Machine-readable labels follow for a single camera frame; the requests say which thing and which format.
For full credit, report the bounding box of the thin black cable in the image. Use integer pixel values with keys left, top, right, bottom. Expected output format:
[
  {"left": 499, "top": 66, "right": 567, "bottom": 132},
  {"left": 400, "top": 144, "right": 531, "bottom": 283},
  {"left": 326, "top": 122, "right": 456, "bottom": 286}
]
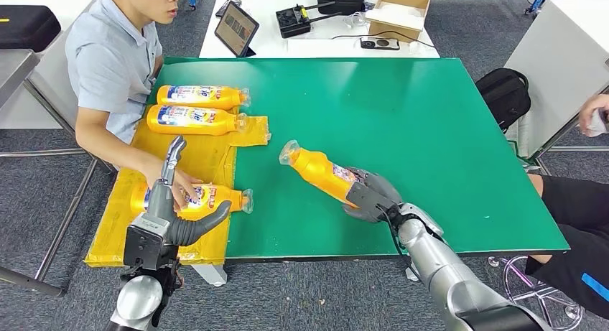
[{"left": 330, "top": 30, "right": 436, "bottom": 49}]

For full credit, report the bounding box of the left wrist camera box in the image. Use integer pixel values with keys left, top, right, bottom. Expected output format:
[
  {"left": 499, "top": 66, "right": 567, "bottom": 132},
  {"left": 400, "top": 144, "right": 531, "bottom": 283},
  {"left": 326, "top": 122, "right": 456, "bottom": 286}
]
[{"left": 122, "top": 213, "right": 172, "bottom": 271}]

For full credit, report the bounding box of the black hard case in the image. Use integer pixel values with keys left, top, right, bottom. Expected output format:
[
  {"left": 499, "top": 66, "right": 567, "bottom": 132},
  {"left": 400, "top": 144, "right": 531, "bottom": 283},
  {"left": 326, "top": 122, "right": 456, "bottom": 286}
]
[{"left": 0, "top": 5, "right": 62, "bottom": 53}]

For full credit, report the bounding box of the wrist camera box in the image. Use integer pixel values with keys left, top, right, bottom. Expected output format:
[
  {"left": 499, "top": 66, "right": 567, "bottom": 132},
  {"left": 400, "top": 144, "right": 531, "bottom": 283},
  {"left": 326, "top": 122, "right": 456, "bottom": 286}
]
[
  {"left": 345, "top": 181, "right": 381, "bottom": 211},
  {"left": 122, "top": 213, "right": 172, "bottom": 271}
]

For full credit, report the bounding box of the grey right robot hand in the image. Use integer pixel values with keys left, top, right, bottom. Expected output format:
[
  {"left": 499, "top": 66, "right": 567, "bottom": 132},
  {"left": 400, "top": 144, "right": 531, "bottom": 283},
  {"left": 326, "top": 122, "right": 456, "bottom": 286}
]
[{"left": 341, "top": 166, "right": 404, "bottom": 224}]

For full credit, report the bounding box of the white table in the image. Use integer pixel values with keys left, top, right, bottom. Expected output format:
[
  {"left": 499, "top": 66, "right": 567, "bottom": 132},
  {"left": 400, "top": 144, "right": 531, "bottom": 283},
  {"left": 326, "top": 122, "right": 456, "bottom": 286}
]
[{"left": 198, "top": 0, "right": 441, "bottom": 60}]

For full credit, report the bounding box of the brown cardboard box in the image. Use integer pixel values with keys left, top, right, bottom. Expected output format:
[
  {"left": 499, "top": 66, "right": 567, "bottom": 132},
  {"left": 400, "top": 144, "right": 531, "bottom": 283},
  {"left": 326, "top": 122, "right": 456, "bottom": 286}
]
[{"left": 365, "top": 0, "right": 432, "bottom": 43}]

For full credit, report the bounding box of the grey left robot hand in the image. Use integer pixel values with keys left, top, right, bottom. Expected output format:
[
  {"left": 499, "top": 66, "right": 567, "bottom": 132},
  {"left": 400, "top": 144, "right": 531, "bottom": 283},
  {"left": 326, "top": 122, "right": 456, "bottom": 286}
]
[{"left": 142, "top": 135, "right": 233, "bottom": 248}]

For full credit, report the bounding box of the black backpack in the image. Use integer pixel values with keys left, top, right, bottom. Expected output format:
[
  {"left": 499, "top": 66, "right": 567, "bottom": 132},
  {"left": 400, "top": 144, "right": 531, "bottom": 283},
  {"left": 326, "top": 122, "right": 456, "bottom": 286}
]
[{"left": 475, "top": 67, "right": 532, "bottom": 134}]

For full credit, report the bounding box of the dark smartphone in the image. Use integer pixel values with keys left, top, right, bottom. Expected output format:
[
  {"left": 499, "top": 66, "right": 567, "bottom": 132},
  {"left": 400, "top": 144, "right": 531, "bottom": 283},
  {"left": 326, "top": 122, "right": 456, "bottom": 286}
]
[{"left": 215, "top": 0, "right": 243, "bottom": 18}]

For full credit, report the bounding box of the green table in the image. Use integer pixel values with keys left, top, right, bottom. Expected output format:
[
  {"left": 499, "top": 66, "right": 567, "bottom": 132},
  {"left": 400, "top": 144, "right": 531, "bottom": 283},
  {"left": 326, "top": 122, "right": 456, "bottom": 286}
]
[{"left": 144, "top": 56, "right": 570, "bottom": 288}]

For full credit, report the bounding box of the orange detergent bottle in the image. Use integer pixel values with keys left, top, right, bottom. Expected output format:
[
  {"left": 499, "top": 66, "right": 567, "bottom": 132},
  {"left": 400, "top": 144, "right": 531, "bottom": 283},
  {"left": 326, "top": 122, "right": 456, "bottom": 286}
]
[
  {"left": 279, "top": 139, "right": 365, "bottom": 208},
  {"left": 146, "top": 104, "right": 249, "bottom": 136},
  {"left": 156, "top": 85, "right": 251, "bottom": 111},
  {"left": 129, "top": 182, "right": 254, "bottom": 220}
]

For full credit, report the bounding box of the black tablet on stand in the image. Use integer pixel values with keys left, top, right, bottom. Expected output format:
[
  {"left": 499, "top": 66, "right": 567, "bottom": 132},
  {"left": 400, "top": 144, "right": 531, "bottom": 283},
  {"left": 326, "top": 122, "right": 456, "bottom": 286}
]
[{"left": 214, "top": 0, "right": 261, "bottom": 59}]

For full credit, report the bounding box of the black router with antennas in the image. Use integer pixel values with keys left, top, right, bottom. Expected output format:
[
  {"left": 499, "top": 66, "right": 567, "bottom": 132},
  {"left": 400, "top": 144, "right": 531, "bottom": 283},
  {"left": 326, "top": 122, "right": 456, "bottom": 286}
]
[{"left": 275, "top": 1, "right": 343, "bottom": 39}]

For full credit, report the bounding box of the person's hand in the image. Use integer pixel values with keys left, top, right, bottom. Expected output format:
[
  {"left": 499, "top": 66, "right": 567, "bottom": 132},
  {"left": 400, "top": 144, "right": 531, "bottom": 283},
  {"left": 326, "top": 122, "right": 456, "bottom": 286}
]
[{"left": 577, "top": 94, "right": 609, "bottom": 139}]

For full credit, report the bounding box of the black flat camera device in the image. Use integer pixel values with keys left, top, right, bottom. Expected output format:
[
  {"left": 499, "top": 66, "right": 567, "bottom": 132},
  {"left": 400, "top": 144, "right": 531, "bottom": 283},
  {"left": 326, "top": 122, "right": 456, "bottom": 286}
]
[{"left": 359, "top": 36, "right": 401, "bottom": 52}]

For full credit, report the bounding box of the black bag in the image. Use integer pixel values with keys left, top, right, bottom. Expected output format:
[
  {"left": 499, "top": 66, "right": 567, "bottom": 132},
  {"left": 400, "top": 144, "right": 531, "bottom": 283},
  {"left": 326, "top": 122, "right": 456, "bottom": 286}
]
[{"left": 316, "top": 0, "right": 366, "bottom": 16}]

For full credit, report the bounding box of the white cabinet with steel frame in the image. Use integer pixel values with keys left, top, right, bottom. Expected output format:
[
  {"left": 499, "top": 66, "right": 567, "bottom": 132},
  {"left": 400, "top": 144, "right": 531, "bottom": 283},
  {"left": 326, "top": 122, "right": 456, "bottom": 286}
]
[{"left": 503, "top": 0, "right": 609, "bottom": 161}]

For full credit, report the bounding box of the person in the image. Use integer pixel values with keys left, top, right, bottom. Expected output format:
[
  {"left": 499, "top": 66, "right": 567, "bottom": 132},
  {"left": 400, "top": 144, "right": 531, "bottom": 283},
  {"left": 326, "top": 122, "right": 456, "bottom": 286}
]
[
  {"left": 64, "top": 0, "right": 205, "bottom": 211},
  {"left": 523, "top": 93, "right": 609, "bottom": 320}
]

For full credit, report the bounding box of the person's right hand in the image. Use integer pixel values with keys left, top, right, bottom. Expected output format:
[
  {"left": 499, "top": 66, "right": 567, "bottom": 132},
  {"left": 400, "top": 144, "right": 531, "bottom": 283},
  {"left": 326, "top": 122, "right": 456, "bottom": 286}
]
[{"left": 142, "top": 155, "right": 203, "bottom": 211}]

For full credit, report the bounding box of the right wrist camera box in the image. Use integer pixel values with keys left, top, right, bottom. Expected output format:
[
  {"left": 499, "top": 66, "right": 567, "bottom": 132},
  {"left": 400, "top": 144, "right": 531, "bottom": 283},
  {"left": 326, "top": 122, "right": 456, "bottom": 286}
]
[{"left": 345, "top": 181, "right": 381, "bottom": 211}]

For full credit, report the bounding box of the white foam sheet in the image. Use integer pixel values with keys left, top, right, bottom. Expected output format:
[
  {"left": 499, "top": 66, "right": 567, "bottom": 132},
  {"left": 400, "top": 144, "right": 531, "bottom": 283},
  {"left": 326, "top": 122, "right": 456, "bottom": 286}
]
[{"left": 366, "top": 3, "right": 424, "bottom": 32}]

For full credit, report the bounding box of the chrome chair base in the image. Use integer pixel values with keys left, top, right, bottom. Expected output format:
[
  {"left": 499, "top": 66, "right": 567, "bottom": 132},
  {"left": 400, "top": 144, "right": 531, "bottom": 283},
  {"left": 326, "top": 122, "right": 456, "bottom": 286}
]
[{"left": 488, "top": 255, "right": 585, "bottom": 331}]

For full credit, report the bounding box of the yellow taped cardboard mat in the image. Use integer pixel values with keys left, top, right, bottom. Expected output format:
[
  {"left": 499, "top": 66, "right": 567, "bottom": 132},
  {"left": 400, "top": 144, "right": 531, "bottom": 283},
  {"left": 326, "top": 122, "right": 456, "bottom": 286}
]
[{"left": 84, "top": 107, "right": 272, "bottom": 268}]

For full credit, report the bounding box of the white cable bundle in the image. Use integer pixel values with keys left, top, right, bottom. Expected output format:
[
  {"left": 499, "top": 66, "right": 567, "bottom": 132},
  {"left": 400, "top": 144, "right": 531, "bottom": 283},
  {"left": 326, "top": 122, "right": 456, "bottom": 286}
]
[{"left": 343, "top": 11, "right": 372, "bottom": 29}]

